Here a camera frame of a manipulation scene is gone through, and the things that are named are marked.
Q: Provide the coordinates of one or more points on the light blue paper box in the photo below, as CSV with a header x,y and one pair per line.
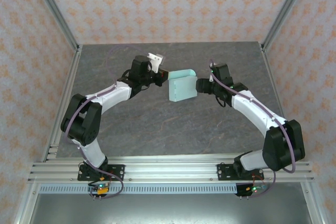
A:
x,y
182,90

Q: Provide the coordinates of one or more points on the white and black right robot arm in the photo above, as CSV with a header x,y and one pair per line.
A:
x,y
252,111

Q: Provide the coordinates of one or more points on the grey metal panel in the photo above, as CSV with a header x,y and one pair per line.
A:
x,y
168,208

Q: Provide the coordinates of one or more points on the circuit board with yellow connector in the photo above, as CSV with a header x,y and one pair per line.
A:
x,y
99,189

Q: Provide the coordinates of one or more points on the aluminium table side rail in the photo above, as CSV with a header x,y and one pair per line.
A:
x,y
273,77
68,82

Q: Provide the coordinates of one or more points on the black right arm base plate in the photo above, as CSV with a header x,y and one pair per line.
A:
x,y
224,171

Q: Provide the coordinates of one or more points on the aluminium mounting rail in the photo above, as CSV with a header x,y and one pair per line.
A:
x,y
170,170

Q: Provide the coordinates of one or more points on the aluminium frame post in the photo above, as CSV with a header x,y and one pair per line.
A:
x,y
52,9
286,9

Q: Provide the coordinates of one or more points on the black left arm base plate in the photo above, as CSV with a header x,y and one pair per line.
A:
x,y
118,169

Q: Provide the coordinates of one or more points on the circuit board with black bracket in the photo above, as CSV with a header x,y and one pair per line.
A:
x,y
249,190

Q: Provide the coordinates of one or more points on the aluminium frame leg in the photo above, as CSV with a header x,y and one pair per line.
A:
x,y
313,208
26,205

